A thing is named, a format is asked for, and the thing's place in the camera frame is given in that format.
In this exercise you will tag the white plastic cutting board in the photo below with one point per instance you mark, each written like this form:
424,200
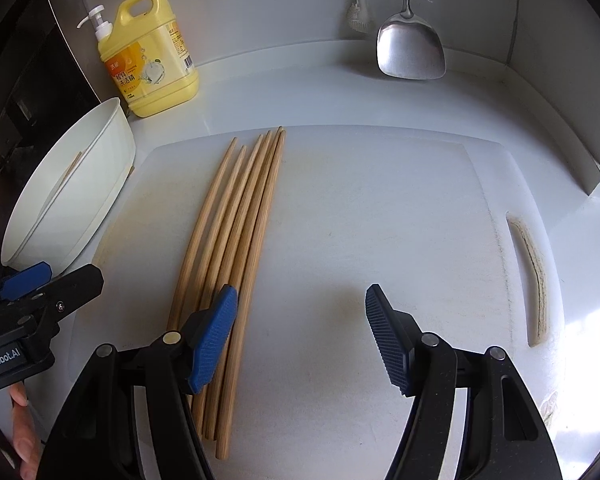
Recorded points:
380,210

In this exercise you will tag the white round basin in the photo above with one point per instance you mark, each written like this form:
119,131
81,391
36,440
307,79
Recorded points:
95,170

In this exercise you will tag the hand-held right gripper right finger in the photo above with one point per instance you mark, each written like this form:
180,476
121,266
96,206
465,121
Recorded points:
390,340

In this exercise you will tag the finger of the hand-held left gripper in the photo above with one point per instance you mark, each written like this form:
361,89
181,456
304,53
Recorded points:
25,280
75,287

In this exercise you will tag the yellow dish soap bottle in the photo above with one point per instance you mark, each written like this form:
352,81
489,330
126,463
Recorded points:
150,60

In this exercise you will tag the single wooden chopstick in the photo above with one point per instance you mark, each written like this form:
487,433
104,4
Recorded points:
71,166

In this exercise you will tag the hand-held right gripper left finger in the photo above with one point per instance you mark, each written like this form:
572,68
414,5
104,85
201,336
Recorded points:
212,340

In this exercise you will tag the bundle of wooden chopsticks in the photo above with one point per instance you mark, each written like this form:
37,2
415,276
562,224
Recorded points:
240,220

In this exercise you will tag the steel spatula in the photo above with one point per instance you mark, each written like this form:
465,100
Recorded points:
410,50

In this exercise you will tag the person's left hand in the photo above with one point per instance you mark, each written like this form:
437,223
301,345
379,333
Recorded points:
26,430

